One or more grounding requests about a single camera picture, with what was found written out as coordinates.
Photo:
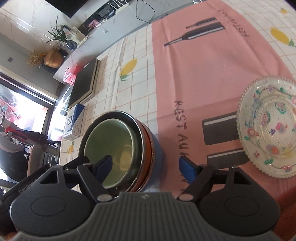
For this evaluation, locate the green ceramic bowl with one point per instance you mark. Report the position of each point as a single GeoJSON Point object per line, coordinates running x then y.
{"type": "Point", "coordinates": [115, 138]}

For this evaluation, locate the white fruity painted plate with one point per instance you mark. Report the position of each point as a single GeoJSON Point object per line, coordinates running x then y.
{"type": "Point", "coordinates": [286, 172]}

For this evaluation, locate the blue steel bowl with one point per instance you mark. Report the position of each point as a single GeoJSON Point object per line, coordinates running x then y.
{"type": "Point", "coordinates": [152, 178]}

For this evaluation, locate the blue vase with plant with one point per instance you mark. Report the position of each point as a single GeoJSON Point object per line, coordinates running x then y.
{"type": "Point", "coordinates": [58, 34]}

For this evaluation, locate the black wall television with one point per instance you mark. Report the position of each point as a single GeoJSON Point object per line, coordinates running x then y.
{"type": "Point", "coordinates": [67, 7]}

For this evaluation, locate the white wifi router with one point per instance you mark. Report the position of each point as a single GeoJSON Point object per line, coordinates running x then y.
{"type": "Point", "coordinates": [118, 5]}

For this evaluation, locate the black book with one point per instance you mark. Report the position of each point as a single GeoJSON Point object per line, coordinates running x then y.
{"type": "Point", "coordinates": [85, 83]}

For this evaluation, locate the grey chair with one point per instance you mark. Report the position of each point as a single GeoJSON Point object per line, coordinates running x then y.
{"type": "Point", "coordinates": [23, 152]}

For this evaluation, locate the golden brown vase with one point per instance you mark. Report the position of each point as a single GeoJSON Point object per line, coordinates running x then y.
{"type": "Point", "coordinates": [53, 58]}

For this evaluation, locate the dried yellow flowers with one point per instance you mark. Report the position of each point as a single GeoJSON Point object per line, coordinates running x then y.
{"type": "Point", "coordinates": [35, 58]}

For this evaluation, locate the white photo frame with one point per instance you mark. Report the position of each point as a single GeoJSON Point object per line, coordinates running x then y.
{"type": "Point", "coordinates": [76, 35]}

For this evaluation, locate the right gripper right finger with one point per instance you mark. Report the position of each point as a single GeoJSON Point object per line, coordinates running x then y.
{"type": "Point", "coordinates": [198, 178]}

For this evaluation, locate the clear glass plate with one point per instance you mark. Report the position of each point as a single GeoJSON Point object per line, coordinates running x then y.
{"type": "Point", "coordinates": [268, 125]}

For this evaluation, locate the orange steel bowl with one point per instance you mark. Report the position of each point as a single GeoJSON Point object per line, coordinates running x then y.
{"type": "Point", "coordinates": [142, 137]}

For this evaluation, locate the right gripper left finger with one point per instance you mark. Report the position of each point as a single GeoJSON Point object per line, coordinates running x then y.
{"type": "Point", "coordinates": [91, 177]}

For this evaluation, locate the white blue product box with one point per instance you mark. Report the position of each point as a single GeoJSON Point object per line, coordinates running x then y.
{"type": "Point", "coordinates": [73, 125]}

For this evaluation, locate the pink storage box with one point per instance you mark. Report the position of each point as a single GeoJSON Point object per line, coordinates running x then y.
{"type": "Point", "coordinates": [71, 74]}

